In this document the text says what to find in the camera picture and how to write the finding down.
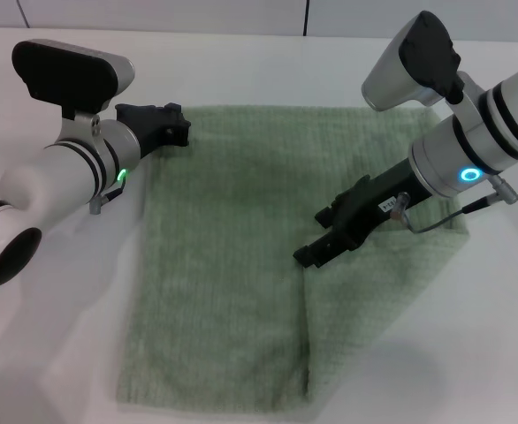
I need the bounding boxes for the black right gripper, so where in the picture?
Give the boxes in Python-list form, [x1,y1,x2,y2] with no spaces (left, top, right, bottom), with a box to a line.
[293,156,432,269]

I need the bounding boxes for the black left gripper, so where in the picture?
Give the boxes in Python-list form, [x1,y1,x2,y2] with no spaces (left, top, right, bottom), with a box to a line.
[115,102,193,156]

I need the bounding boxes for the green terry towel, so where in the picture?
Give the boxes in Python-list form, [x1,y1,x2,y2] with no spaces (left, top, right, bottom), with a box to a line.
[116,104,470,405]

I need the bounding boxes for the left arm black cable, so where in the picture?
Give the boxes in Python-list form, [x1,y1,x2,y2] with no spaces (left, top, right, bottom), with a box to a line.
[89,178,130,216]

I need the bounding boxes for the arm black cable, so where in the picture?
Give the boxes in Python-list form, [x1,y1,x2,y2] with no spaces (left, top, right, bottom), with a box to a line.
[390,173,509,234]
[89,178,130,216]

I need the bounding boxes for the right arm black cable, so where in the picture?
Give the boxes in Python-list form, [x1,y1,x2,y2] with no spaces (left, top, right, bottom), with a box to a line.
[390,173,509,234]

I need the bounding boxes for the left wrist camera black silver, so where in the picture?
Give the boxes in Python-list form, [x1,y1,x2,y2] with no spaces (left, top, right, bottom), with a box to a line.
[11,39,136,140]

